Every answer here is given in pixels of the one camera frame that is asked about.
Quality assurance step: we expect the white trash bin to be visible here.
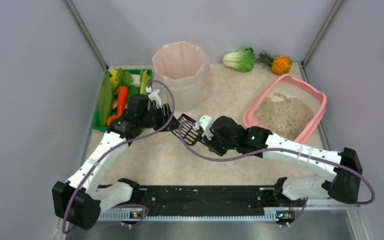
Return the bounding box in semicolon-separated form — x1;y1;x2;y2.
169;82;203;112

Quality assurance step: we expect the yellow toy corn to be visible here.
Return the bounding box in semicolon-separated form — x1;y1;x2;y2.
108;68;118;88

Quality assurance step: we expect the green plastic tray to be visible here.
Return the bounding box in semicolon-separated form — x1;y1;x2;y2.
92;67;153;132

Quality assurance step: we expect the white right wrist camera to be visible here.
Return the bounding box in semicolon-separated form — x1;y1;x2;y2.
193;115;214;140

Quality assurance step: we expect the large green leaf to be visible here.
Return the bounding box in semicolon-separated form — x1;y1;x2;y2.
98;72;114;127

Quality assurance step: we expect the orange toy pineapple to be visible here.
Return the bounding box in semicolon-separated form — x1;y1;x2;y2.
256;50;293;76

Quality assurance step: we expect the toy napa cabbage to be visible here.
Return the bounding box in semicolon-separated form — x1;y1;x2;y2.
222;47;256;73

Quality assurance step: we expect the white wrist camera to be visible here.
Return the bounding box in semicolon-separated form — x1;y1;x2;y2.
145;86;164;109
193;115;214;140

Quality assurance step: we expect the pink plastic bin liner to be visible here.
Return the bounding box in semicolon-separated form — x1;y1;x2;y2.
151;41;210;95

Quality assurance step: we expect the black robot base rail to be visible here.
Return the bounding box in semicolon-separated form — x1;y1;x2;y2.
104;185;304;222

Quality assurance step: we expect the pink white litter box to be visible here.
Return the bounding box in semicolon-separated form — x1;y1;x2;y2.
242;73;327;143

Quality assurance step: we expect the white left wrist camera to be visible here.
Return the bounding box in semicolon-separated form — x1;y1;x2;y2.
145;86;164;109

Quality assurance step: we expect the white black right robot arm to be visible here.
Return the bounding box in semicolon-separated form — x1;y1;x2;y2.
193;115;363;205

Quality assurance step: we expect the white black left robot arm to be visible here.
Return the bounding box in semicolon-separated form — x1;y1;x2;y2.
52;93;174;230

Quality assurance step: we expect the beige cat litter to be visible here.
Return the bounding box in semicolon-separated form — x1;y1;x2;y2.
254;92;315;140

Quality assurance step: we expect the orange toy carrot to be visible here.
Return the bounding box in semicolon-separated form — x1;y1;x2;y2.
106;85;129;127

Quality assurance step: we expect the black litter scoop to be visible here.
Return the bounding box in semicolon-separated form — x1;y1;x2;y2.
171;113;205;146

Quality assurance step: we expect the white green toy celery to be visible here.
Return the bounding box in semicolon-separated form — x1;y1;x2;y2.
139;69;150;95

